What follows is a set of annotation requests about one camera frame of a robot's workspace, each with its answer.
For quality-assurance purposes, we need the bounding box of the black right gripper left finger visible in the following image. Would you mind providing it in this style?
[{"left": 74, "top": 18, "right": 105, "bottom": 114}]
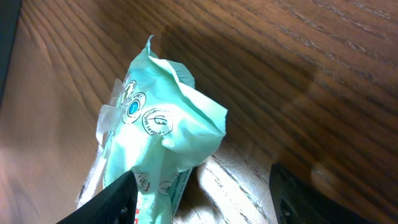
[{"left": 57, "top": 171, "right": 137, "bottom": 224}]

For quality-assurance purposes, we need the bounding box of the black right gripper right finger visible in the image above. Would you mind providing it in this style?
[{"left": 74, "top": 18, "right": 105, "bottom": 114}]
[{"left": 269, "top": 164, "right": 372, "bottom": 224}]

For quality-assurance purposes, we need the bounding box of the green wet wipes pack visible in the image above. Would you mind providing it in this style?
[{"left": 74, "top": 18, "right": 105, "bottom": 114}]
[{"left": 76, "top": 34, "right": 228, "bottom": 224}]

